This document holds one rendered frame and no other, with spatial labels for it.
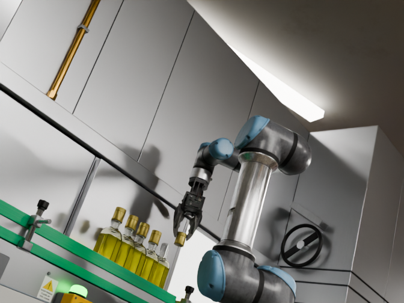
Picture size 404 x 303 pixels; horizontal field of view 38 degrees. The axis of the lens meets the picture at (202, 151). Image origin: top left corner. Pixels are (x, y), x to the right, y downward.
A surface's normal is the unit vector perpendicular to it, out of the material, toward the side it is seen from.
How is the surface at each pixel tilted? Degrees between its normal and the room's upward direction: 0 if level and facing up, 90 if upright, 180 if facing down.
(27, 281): 90
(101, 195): 90
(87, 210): 90
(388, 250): 90
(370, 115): 180
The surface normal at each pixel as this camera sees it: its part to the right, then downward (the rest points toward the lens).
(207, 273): -0.90, -0.29
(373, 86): -0.29, 0.86
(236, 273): 0.40, -0.31
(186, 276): 0.75, -0.07
